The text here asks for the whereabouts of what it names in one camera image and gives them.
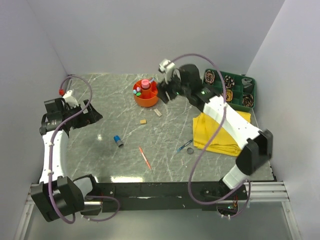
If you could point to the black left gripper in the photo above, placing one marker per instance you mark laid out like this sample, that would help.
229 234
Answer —
92 115

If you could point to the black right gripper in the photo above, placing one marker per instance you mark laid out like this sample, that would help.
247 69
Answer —
163 88

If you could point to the pink tube of crayons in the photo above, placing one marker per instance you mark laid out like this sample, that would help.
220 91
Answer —
145 89

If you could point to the beige rectangular eraser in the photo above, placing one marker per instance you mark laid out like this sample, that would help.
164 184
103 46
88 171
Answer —
159 114

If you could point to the dark blue pen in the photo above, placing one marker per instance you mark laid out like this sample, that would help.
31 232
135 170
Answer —
183 146

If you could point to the orange pen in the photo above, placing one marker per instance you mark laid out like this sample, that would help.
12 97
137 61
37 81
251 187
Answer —
145 158

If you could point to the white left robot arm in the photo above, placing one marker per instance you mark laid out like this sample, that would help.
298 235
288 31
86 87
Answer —
57 195

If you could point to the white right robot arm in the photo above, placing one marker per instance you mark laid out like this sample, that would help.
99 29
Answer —
256 145

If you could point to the brown patterned rolled tie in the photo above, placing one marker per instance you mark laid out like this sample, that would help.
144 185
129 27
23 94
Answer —
209 77

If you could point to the orange round desk organizer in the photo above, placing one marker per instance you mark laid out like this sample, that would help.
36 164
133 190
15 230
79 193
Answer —
146 102

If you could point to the black floral rolled tie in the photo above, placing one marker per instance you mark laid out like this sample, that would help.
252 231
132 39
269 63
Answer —
229 82

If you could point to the yellow rolled tie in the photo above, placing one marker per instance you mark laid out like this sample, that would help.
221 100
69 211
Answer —
229 95

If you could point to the green compartment tray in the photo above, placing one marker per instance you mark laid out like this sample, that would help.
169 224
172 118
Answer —
238 89

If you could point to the grey rolled item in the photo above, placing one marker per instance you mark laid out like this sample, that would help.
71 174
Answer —
248 85

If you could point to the dark patterned rolled tie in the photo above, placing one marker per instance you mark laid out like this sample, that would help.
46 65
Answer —
248 100

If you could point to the blue grey cylinder cap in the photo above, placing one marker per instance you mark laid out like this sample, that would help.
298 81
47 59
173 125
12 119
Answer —
118 141

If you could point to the small grey round lid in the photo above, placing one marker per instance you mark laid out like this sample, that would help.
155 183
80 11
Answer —
190 150

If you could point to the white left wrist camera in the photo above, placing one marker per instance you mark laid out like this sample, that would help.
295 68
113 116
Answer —
69 98

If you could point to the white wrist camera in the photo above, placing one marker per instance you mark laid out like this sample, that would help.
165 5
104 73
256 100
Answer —
69 98
167 68

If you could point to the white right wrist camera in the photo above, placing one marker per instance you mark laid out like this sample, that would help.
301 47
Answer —
167 68

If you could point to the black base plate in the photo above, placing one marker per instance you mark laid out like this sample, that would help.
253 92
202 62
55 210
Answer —
151 196

